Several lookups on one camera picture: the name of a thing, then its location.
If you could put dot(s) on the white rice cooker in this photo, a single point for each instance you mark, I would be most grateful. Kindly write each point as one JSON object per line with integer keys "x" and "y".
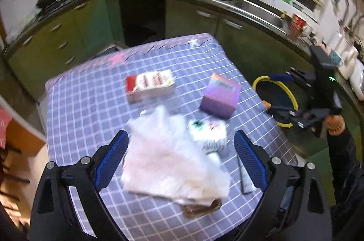
{"x": 356, "y": 80}

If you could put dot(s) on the purple checked tablecloth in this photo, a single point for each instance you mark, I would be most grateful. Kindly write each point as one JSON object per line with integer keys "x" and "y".
{"x": 87, "y": 106}

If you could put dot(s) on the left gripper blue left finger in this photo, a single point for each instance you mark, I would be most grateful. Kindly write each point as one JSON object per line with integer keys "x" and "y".
{"x": 107, "y": 159}

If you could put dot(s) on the yellow rimmed trash bin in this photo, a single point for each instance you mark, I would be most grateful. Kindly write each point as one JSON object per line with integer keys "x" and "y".
{"x": 277, "y": 98}

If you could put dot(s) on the red white carton box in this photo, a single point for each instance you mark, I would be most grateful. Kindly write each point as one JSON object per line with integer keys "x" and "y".
{"x": 149, "y": 85}

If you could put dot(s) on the steel sink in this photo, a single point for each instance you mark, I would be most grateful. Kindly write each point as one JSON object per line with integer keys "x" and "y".
{"x": 259, "y": 11}

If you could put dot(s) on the white yogurt cup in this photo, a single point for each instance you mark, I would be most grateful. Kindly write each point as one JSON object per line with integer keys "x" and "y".
{"x": 209, "y": 135}

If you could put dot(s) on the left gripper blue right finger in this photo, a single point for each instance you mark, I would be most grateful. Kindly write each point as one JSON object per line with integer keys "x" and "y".
{"x": 252, "y": 157}

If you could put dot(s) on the foil tray with wrappers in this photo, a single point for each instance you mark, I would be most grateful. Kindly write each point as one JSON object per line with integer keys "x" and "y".
{"x": 197, "y": 211}

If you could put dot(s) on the red mug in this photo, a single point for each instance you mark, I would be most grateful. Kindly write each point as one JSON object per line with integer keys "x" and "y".
{"x": 296, "y": 27}

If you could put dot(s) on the white plastic bag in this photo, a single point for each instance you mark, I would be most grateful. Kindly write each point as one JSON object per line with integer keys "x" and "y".
{"x": 162, "y": 160}

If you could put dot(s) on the person's right hand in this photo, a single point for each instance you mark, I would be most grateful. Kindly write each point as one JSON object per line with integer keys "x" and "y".
{"x": 335, "y": 124}

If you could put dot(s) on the person's right forearm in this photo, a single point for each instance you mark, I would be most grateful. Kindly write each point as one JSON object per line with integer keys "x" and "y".
{"x": 347, "y": 214}

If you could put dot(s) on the purple gradient box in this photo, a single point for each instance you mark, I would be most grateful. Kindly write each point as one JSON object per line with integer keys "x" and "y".
{"x": 220, "y": 97}

